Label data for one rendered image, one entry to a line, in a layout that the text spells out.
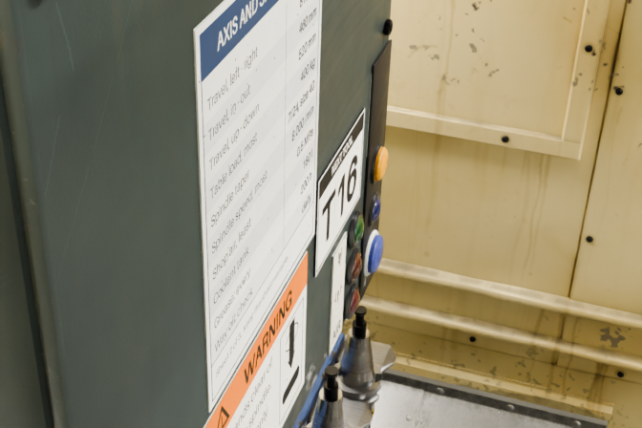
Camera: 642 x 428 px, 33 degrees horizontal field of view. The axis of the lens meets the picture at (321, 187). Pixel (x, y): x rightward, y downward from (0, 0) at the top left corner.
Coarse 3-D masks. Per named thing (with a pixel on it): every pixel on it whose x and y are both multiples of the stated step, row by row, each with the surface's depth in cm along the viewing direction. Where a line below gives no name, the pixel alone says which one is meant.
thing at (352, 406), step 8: (344, 400) 128; (352, 400) 128; (360, 400) 128; (312, 408) 127; (344, 408) 127; (352, 408) 127; (360, 408) 127; (368, 408) 127; (312, 416) 126; (352, 416) 126; (360, 416) 126; (368, 416) 126; (352, 424) 125; (360, 424) 125; (368, 424) 125
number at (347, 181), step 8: (352, 160) 70; (344, 168) 68; (352, 168) 70; (344, 176) 69; (352, 176) 71; (336, 184) 67; (344, 184) 69; (352, 184) 71; (336, 192) 67; (344, 192) 70; (352, 192) 72; (336, 200) 68; (344, 200) 70; (352, 200) 72; (336, 208) 68; (344, 208) 70; (336, 216) 69; (344, 216) 71; (336, 224) 69
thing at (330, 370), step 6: (330, 366) 116; (330, 372) 116; (336, 372) 116; (330, 378) 116; (324, 384) 117; (330, 384) 116; (336, 384) 117; (324, 390) 117; (330, 390) 116; (336, 390) 117; (324, 396) 117; (330, 396) 117; (336, 396) 117
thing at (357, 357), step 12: (348, 336) 127; (348, 348) 127; (360, 348) 126; (348, 360) 127; (360, 360) 127; (372, 360) 128; (348, 372) 128; (360, 372) 127; (372, 372) 129; (348, 384) 128; (360, 384) 128
